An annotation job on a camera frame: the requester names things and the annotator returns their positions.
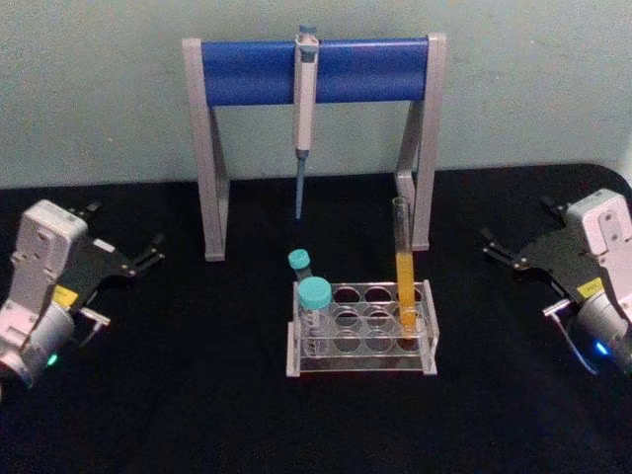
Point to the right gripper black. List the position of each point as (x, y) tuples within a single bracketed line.
[(558, 261)]

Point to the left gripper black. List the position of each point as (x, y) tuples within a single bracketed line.
[(101, 264)]

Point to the glass tube with orange liquid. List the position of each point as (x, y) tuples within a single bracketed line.
[(406, 281)]

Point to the clear tube with teal cap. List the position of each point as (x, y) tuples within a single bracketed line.
[(299, 259), (314, 292)]

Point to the black table cloth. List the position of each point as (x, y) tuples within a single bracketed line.
[(197, 419)]

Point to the grey stand with blue bar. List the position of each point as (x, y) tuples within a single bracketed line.
[(247, 71)]

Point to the clear acrylic tube rack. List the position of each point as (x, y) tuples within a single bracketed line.
[(365, 365)]

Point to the white and blue pipette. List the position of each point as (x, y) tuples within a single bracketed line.
[(305, 108)]

